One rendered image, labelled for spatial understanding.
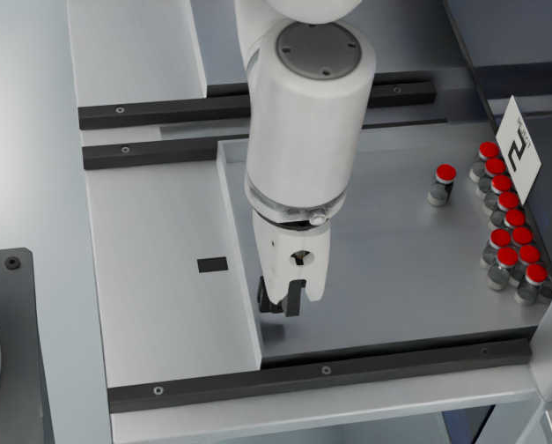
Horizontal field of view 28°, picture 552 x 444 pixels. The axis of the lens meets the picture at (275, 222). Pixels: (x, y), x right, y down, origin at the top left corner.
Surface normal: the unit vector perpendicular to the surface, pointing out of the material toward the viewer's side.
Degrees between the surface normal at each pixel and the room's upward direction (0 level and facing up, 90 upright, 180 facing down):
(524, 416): 90
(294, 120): 90
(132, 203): 0
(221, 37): 0
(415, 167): 0
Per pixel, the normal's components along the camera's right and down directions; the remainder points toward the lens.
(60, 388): 0.09, -0.60
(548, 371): -0.98, 0.09
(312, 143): 0.06, 0.80
